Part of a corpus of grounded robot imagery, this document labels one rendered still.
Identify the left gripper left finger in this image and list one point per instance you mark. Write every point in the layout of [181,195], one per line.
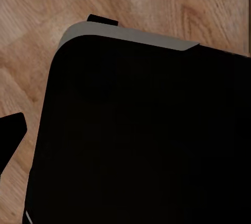
[12,130]

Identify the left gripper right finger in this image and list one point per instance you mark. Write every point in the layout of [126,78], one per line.
[243,129]

